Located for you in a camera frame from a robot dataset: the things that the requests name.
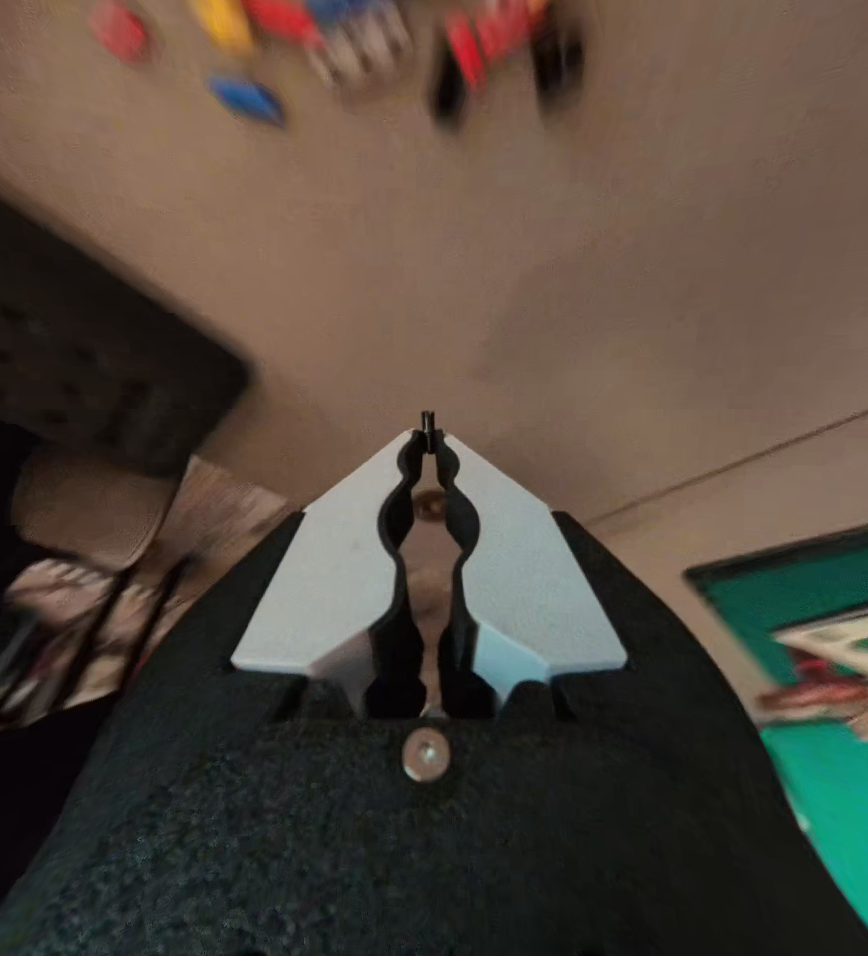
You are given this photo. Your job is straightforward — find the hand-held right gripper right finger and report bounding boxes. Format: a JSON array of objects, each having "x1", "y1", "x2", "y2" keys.
[{"x1": 441, "y1": 432, "x2": 629, "y2": 701}]

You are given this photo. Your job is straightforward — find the person's black trouser leg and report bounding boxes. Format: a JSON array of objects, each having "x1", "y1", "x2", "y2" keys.
[{"x1": 0, "y1": 170, "x2": 254, "y2": 479}]

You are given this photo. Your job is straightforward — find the brown toy model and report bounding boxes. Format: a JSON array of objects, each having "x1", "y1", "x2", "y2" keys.
[{"x1": 753, "y1": 650, "x2": 868, "y2": 748}]

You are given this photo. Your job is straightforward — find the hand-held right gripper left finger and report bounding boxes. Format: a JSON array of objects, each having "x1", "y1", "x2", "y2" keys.
[{"x1": 231, "y1": 429, "x2": 416, "y2": 677}]

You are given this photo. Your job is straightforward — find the scattered colourful toy pieces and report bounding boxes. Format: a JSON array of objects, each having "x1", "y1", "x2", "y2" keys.
[{"x1": 86, "y1": 0, "x2": 586, "y2": 134}]

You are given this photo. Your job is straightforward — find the green plastic bin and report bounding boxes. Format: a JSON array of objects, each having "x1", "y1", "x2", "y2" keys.
[{"x1": 684, "y1": 515, "x2": 868, "y2": 956}]

